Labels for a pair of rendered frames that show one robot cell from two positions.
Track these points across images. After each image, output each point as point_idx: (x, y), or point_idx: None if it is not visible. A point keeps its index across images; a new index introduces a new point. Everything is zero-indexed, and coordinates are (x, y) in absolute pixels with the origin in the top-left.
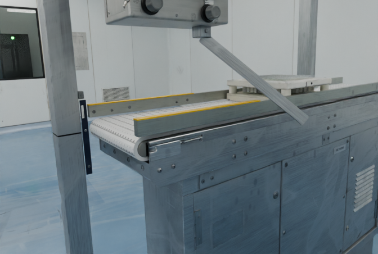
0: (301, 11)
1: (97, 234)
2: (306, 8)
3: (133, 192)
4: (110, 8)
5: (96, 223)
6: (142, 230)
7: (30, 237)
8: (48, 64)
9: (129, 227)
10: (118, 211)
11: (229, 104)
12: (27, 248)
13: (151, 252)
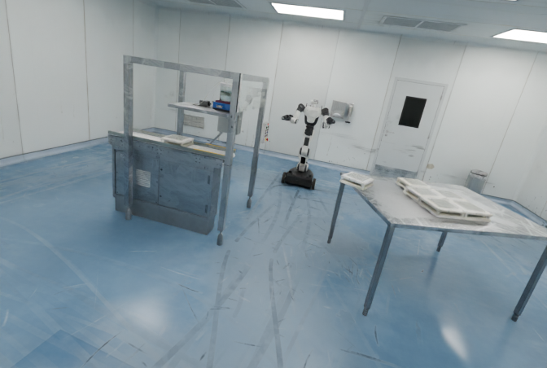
0: (129, 105)
1: (130, 295)
2: (131, 104)
3: (26, 319)
4: (238, 132)
5: (111, 307)
6: (117, 274)
7: (150, 336)
8: (234, 146)
9: (114, 283)
10: (84, 305)
11: (215, 145)
12: (163, 324)
13: (212, 192)
